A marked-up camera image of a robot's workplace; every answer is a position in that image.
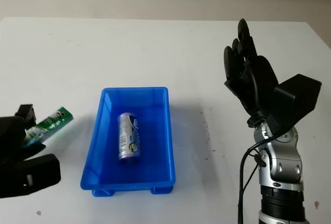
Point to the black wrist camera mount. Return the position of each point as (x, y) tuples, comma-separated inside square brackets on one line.
[(297, 97), (33, 175)]

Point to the green toothpaste box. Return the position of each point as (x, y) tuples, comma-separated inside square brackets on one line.
[(50, 124)]

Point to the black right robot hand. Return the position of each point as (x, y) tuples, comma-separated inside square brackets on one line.
[(256, 79)]

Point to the blue plastic tray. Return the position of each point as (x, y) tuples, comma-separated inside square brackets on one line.
[(134, 141)]

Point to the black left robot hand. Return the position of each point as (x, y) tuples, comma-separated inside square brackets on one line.
[(11, 138)]

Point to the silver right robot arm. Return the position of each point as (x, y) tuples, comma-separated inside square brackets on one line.
[(282, 172)]

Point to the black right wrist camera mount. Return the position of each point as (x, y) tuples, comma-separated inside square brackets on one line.
[(297, 97)]

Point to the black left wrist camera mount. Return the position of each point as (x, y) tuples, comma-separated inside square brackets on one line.
[(33, 175)]

